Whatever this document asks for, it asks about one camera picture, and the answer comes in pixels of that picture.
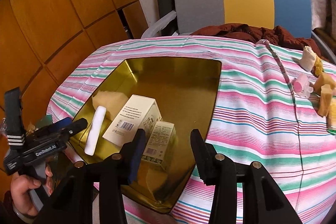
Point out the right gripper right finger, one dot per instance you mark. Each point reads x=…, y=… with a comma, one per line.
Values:
x=220, y=171

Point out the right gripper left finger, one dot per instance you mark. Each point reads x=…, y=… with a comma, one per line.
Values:
x=117, y=170

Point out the orange sponge block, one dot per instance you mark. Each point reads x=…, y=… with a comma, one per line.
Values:
x=324, y=87

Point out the left hand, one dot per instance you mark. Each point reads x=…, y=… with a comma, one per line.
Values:
x=19, y=188

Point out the white tube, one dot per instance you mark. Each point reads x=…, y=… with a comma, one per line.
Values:
x=94, y=132

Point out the small white carton box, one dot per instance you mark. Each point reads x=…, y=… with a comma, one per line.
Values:
x=159, y=148

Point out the large white carton box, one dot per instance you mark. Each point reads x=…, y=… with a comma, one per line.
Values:
x=138, y=112

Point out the striped bed sheet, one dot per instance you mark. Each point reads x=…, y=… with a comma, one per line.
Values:
x=257, y=116

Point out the yellow rolled sock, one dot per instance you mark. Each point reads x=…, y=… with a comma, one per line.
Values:
x=317, y=67

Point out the cream rolled sock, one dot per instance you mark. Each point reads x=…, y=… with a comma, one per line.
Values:
x=308, y=59

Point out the white plastic bag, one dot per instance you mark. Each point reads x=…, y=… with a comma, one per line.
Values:
x=165, y=25

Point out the dark red blanket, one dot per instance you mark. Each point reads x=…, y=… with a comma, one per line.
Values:
x=277, y=36

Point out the wooden wardrobe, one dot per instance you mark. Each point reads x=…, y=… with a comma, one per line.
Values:
x=44, y=41

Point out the grey yellow blue headboard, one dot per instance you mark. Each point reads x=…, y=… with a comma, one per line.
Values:
x=293, y=15

